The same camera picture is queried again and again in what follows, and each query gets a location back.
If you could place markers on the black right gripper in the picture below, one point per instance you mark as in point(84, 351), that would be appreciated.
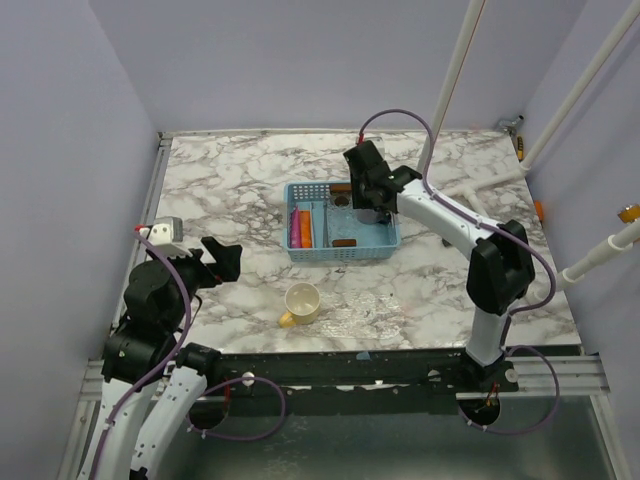
point(359, 202)

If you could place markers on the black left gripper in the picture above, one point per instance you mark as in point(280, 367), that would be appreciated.
point(227, 258)

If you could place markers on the mauve mug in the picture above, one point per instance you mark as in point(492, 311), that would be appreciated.
point(371, 217)

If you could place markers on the yellow mug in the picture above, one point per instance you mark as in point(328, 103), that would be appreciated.
point(302, 304)

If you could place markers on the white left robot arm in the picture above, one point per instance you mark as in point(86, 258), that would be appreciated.
point(151, 376)

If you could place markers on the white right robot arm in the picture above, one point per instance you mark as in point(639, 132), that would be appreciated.
point(500, 262)

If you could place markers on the light blue perforated basket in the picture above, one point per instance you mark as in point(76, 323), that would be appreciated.
point(375, 242)

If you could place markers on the orange yellow clamp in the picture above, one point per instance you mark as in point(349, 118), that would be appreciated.
point(629, 214)

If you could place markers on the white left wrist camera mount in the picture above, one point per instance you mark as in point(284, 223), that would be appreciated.
point(166, 234)

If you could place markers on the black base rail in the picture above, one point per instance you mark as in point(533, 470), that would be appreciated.
point(340, 383)

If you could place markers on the white pvc pipe frame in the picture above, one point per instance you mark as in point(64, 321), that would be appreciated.
point(579, 61)

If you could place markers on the aluminium frame rail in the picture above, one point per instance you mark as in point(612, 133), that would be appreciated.
point(528, 377)

